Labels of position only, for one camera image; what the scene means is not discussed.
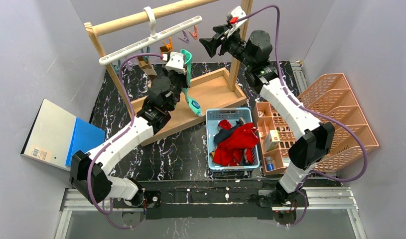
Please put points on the peach plastic desk organizer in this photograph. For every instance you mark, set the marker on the peach plastic desk organizer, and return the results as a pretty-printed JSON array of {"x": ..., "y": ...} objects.
[{"x": 332, "y": 96}]

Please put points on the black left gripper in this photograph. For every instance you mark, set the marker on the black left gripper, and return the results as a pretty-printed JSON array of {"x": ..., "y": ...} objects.
[{"x": 178, "y": 76}]

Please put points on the white plastic clip hanger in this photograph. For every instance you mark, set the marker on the white plastic clip hanger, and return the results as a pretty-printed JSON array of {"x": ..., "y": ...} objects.
[{"x": 153, "y": 38}]

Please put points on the mint green patterned sock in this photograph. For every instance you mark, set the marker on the mint green patterned sock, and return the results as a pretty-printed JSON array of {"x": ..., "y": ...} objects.
[{"x": 192, "y": 103}]

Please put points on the teal clothespin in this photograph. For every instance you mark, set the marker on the teal clothespin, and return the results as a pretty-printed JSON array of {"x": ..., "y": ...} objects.
[
  {"x": 145, "y": 57},
  {"x": 117, "y": 66}
]

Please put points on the white cardboard box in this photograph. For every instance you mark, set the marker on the white cardboard box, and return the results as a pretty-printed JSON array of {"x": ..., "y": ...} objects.
[{"x": 271, "y": 140}]

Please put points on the dark navy sock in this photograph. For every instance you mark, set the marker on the dark navy sock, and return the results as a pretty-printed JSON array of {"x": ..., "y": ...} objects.
[{"x": 229, "y": 132}]

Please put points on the grey metal rail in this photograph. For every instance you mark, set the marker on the grey metal rail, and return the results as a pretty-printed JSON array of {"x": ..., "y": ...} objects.
[{"x": 297, "y": 69}]

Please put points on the beige brown sock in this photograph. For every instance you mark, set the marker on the beige brown sock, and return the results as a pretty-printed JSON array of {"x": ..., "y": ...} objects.
[
  {"x": 165, "y": 50},
  {"x": 146, "y": 66}
]

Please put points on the beige brown sock left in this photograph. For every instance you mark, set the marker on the beige brown sock left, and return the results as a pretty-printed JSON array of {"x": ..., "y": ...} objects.
[{"x": 146, "y": 66}]

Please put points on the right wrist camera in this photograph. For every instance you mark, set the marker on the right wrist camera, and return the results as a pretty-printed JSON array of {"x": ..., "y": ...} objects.
[{"x": 233, "y": 23}]

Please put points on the lilac clothespin right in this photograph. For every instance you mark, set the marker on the lilac clothespin right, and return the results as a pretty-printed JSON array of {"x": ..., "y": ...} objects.
[{"x": 184, "y": 38}]

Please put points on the beige brown sock right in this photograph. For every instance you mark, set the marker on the beige brown sock right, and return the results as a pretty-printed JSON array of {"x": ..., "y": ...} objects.
[{"x": 165, "y": 50}]

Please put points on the lilac clothespin left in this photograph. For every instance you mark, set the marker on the lilac clothespin left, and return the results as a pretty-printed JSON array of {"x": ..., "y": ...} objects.
[{"x": 130, "y": 64}]

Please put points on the orange clothespin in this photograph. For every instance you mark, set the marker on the orange clothespin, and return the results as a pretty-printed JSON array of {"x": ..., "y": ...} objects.
[{"x": 169, "y": 43}]

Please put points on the coral clothespin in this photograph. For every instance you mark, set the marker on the coral clothespin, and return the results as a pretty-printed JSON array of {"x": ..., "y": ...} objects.
[{"x": 194, "y": 33}]

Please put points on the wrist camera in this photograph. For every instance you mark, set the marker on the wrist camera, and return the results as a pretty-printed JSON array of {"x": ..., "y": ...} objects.
[
  {"x": 175, "y": 61},
  {"x": 233, "y": 23}
]

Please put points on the light blue perforated basket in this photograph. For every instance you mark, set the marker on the light blue perforated basket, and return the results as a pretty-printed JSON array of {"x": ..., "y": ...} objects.
[{"x": 231, "y": 140}]

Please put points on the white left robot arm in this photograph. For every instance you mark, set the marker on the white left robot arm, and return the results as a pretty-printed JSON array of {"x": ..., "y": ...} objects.
[{"x": 90, "y": 170}]

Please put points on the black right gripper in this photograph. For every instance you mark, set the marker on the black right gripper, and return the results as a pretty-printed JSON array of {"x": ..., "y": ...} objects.
[{"x": 223, "y": 38}]

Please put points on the red sock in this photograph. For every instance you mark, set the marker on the red sock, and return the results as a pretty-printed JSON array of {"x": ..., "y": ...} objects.
[{"x": 237, "y": 145}]

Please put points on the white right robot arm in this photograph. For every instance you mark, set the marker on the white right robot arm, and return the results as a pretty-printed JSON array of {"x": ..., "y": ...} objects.
[{"x": 313, "y": 138}]

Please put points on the wooden drying rack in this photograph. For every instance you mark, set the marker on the wooden drying rack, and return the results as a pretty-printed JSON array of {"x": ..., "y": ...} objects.
[{"x": 217, "y": 89}]

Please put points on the blue capped bottle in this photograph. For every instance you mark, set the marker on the blue capped bottle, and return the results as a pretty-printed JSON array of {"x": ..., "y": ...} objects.
[{"x": 269, "y": 163}]

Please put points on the teal clothespin far left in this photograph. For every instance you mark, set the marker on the teal clothespin far left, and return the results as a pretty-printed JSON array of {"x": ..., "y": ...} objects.
[{"x": 117, "y": 66}]

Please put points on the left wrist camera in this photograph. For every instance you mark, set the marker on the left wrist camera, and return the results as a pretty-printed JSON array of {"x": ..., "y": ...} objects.
[{"x": 175, "y": 61}]

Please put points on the lilac clothespin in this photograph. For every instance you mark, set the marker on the lilac clothespin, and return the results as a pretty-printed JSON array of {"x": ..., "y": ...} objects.
[
  {"x": 130, "y": 64},
  {"x": 184, "y": 38}
]

